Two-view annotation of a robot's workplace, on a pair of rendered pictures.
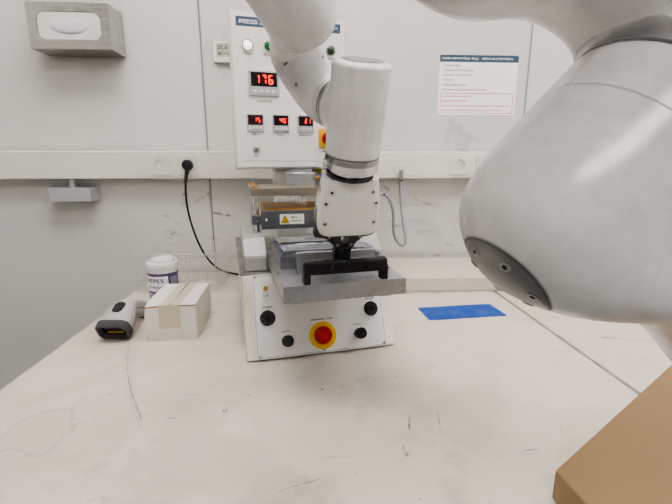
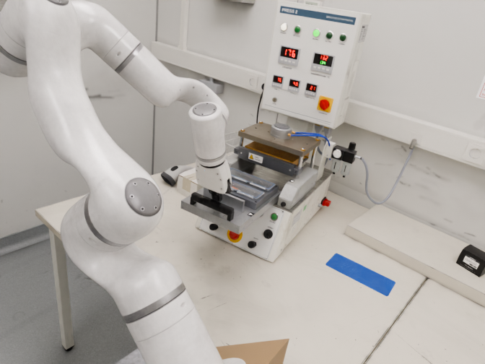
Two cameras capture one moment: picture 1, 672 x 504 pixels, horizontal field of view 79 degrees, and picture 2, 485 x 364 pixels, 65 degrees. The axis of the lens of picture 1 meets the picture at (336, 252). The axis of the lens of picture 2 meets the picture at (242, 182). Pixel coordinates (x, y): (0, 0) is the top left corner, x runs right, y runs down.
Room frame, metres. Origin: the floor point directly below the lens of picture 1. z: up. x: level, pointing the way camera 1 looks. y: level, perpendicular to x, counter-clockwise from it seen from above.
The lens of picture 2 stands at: (-0.02, -0.75, 1.59)
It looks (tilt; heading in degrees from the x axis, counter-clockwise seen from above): 26 degrees down; 42
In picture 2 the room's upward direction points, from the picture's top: 8 degrees clockwise
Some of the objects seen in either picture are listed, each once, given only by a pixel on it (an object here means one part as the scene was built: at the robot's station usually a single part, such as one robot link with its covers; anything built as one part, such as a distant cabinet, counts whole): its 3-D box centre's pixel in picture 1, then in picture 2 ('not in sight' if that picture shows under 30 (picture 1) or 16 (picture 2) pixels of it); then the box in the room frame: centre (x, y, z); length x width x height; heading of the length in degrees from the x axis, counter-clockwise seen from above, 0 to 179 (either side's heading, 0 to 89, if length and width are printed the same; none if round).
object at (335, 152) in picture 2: not in sight; (341, 158); (1.29, -0.09, 1.05); 0.15 x 0.05 x 0.15; 105
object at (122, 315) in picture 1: (128, 312); (181, 172); (0.99, 0.54, 0.79); 0.20 x 0.08 x 0.08; 3
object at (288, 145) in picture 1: (289, 135); (304, 92); (1.28, 0.14, 1.25); 0.33 x 0.16 x 0.64; 105
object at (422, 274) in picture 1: (497, 272); (463, 266); (1.45, -0.60, 0.77); 0.84 x 0.30 x 0.04; 93
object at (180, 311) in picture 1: (180, 309); (201, 182); (1.00, 0.41, 0.80); 0.19 x 0.13 x 0.09; 3
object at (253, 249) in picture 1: (251, 245); (235, 163); (1.01, 0.21, 0.96); 0.25 x 0.05 x 0.07; 15
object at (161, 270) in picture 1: (163, 281); not in sight; (1.15, 0.51, 0.82); 0.09 x 0.09 x 0.15
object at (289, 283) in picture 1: (327, 261); (234, 195); (0.81, 0.02, 0.97); 0.30 x 0.22 x 0.08; 15
